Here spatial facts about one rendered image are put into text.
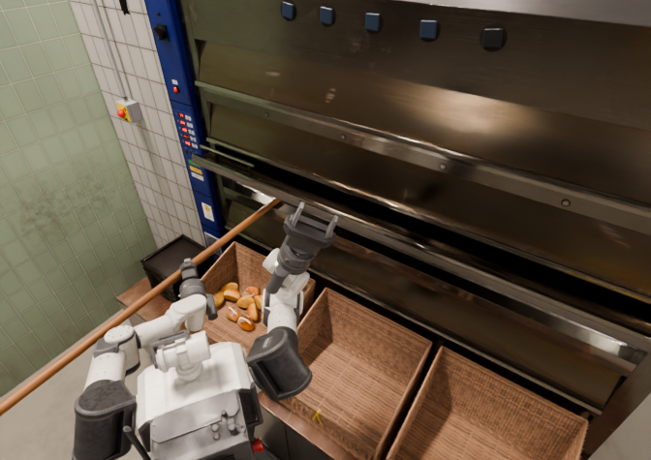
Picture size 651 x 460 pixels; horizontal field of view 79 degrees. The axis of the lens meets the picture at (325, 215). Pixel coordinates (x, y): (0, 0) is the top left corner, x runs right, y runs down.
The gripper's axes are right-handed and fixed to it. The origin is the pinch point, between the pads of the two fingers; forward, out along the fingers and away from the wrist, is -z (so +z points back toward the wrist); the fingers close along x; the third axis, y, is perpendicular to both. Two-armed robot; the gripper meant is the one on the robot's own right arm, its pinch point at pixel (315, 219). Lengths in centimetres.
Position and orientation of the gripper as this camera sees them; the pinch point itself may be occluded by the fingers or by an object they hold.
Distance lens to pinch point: 91.5
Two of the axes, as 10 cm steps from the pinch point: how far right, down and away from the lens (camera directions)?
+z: -3.5, 6.2, 7.1
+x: -9.2, -3.7, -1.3
